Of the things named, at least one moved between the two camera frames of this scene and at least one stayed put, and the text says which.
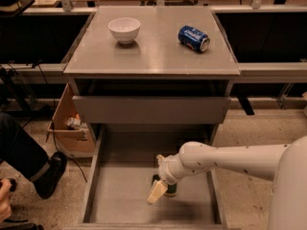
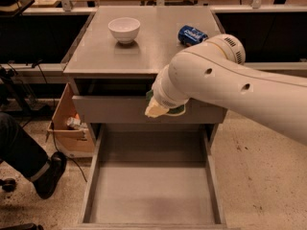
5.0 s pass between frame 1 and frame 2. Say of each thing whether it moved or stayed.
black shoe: stayed
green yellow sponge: moved
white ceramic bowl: stayed
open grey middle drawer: stayed
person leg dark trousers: stayed
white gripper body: moved
